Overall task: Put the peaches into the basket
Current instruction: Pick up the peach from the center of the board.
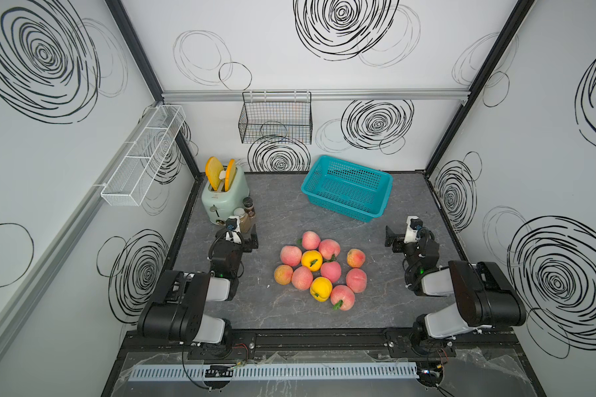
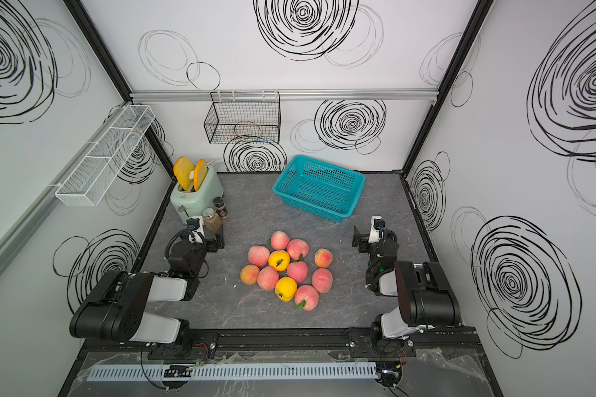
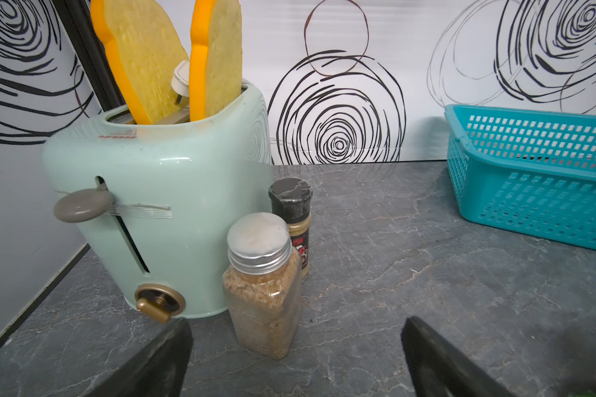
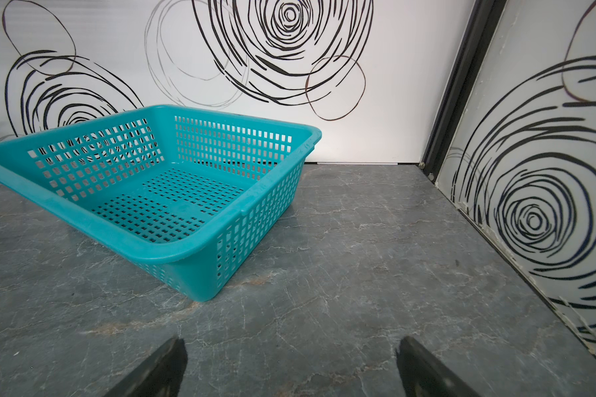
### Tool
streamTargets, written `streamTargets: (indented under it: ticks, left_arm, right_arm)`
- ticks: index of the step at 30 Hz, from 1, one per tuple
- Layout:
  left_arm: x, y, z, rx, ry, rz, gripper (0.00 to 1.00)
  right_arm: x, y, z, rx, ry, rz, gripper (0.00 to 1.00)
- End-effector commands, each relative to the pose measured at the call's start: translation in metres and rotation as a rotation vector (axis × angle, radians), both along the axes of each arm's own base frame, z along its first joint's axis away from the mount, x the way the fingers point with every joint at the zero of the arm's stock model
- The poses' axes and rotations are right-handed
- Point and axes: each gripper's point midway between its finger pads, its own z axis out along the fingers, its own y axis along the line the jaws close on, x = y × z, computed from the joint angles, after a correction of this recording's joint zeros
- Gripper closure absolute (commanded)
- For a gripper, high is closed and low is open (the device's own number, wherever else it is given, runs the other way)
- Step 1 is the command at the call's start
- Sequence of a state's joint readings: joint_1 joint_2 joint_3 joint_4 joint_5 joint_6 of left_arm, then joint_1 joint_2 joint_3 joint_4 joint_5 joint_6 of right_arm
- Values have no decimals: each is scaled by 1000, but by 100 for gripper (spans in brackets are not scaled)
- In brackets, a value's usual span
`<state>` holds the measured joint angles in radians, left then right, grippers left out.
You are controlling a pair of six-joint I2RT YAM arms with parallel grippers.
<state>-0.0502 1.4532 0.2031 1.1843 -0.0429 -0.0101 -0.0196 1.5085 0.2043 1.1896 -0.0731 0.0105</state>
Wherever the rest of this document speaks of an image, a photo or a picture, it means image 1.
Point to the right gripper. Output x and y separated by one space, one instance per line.
391 238

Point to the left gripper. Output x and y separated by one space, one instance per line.
246 246

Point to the orange peach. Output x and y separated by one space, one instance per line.
283 275
355 258

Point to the pink peach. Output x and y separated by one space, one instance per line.
329 249
357 280
302 278
310 241
331 271
342 298
291 256

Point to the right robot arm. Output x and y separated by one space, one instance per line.
484 298

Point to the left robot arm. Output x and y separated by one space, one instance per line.
176 310

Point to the teal plastic basket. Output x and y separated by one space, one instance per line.
356 191

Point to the silver cap spice jar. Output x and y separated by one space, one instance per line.
244 220

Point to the black cap spice bottle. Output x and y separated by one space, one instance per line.
249 207

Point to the mint green toaster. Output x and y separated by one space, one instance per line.
219 205

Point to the upper yellow pepper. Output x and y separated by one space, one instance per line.
312 260

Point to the yellow pepper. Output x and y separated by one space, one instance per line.
312 260
321 289

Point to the right yellow toast slice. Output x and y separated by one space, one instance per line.
229 176

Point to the yellow toast slice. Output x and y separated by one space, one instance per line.
214 171
229 176

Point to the left yellow toast slice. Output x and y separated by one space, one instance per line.
214 171

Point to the lower yellow pepper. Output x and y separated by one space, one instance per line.
321 289

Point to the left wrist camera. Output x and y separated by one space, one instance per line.
232 232

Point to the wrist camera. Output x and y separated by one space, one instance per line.
414 227
232 232

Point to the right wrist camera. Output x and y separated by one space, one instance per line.
414 227

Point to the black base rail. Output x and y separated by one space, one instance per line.
393 342

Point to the black wire wall basket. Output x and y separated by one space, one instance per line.
286 114

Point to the white wire wall shelf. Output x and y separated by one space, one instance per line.
149 147

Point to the white slotted cable duct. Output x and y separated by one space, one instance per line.
278 371

